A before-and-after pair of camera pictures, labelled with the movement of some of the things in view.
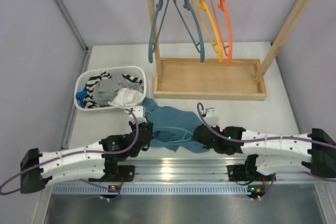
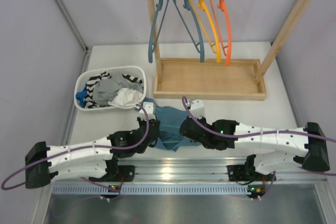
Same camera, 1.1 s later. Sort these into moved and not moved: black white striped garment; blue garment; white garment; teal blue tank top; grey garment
Moved: teal blue tank top
Not moved: white garment; black white striped garment; blue garment; grey garment
